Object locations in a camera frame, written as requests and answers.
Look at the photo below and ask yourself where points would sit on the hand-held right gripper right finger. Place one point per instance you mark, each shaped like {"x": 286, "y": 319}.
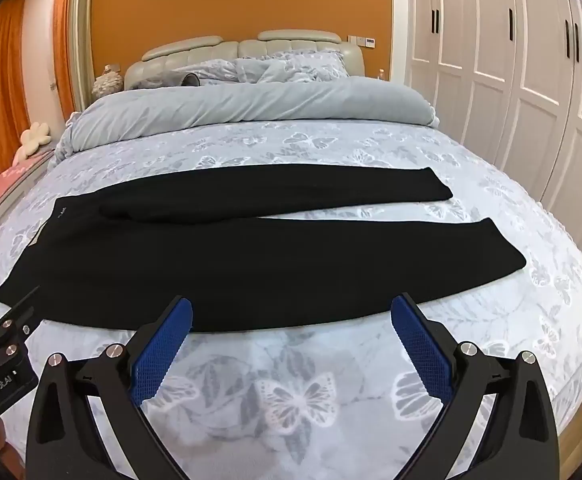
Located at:
{"x": 421, "y": 355}

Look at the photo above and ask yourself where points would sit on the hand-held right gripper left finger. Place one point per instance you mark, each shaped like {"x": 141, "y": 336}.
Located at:
{"x": 161, "y": 355}

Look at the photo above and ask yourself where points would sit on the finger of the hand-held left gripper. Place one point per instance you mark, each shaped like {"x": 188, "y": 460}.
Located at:
{"x": 16, "y": 321}

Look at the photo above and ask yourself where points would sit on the black pants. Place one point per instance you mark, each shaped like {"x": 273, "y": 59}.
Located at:
{"x": 271, "y": 260}

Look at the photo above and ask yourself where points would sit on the pink cloth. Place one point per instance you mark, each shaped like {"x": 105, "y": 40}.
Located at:
{"x": 1, "y": 185}

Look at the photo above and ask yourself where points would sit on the bed with butterfly print sheet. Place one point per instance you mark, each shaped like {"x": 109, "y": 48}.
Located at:
{"x": 281, "y": 400}

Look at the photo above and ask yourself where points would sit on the white flower shaped cushion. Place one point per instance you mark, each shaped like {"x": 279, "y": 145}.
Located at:
{"x": 33, "y": 140}

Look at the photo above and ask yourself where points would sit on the white flower ornament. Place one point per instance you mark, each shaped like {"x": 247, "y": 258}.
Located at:
{"x": 107, "y": 84}

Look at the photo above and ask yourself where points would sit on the grey duvet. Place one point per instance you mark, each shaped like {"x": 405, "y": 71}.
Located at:
{"x": 251, "y": 105}

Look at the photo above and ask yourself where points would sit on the dark grey cloth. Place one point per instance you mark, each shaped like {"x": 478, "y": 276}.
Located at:
{"x": 191, "y": 80}

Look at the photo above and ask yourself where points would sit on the small butterfly print pillow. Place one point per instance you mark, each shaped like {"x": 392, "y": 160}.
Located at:
{"x": 206, "y": 71}

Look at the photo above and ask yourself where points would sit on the beige padded headboard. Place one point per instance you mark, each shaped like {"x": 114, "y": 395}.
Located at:
{"x": 191, "y": 52}

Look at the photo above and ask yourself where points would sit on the white wardrobe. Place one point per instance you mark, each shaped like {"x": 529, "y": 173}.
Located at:
{"x": 496, "y": 60}

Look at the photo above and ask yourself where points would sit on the large butterfly print pillow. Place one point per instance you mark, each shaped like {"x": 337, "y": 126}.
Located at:
{"x": 316, "y": 65}

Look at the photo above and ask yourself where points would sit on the white wall switch panel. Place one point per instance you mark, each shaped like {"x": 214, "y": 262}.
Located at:
{"x": 362, "y": 41}

